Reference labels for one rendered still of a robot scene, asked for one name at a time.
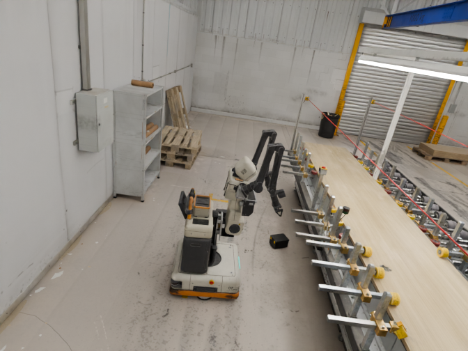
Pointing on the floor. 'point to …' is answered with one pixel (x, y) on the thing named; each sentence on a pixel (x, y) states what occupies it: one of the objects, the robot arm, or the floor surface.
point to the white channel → (407, 81)
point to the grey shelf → (122, 106)
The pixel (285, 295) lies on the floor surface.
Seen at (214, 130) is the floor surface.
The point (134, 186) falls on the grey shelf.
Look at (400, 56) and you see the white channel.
